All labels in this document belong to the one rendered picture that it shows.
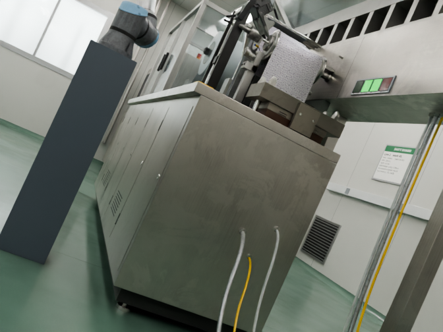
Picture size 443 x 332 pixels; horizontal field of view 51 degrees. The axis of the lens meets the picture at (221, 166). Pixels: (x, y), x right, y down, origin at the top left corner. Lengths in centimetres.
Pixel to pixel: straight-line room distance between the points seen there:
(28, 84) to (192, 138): 594
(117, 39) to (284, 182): 89
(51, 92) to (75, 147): 557
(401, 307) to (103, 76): 137
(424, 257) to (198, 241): 78
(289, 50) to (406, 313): 118
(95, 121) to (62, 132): 13
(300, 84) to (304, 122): 28
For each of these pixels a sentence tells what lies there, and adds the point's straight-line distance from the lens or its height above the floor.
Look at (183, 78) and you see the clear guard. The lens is 304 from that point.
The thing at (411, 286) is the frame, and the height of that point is 55.
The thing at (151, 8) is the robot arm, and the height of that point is 117.
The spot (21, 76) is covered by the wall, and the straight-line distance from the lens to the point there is 755.
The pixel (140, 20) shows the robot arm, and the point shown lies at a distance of 206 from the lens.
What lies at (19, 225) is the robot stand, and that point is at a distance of 202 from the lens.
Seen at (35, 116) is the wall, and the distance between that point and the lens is 752.
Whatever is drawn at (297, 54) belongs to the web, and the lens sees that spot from 216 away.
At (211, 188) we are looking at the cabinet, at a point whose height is 57.
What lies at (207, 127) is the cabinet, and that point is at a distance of 173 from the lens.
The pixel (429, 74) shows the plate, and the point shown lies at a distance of 172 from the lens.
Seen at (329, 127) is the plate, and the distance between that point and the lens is 199.
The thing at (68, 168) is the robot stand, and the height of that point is 39.
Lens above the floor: 62
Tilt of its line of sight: 1 degrees up
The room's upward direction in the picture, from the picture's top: 25 degrees clockwise
